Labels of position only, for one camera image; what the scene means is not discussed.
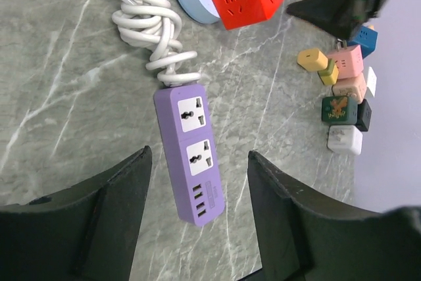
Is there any purple power strip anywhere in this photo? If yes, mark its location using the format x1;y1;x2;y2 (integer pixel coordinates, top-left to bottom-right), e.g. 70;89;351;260
154;84;225;226

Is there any black cube socket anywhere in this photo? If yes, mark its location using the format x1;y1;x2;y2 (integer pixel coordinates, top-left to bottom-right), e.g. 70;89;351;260
355;99;372;132

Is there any blue cube socket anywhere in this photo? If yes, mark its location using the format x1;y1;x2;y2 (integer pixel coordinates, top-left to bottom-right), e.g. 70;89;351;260
347;26;378;59

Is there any white plug adapter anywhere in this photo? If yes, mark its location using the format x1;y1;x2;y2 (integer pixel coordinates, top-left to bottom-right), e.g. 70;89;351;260
327;125;363;155

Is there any dark green cube socket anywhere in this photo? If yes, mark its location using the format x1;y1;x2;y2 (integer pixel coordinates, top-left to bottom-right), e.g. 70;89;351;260
321;95;358;125

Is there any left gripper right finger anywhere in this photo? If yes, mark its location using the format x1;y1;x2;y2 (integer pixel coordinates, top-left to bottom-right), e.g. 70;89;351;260
247;151;420;280

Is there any white cube socket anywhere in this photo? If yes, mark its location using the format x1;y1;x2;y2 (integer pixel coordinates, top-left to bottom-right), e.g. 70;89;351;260
363;66;377;99

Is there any white coiled strip cable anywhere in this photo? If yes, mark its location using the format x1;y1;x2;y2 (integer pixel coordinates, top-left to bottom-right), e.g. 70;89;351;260
99;0;202;88

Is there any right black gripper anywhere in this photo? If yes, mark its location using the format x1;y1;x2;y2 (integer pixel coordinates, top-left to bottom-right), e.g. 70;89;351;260
286;0;387;39

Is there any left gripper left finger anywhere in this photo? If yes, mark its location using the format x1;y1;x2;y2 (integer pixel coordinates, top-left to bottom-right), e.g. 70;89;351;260
1;147;152;280

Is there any light pink cube socket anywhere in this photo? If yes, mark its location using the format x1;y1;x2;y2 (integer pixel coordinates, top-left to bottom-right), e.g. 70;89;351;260
332;73;367;104

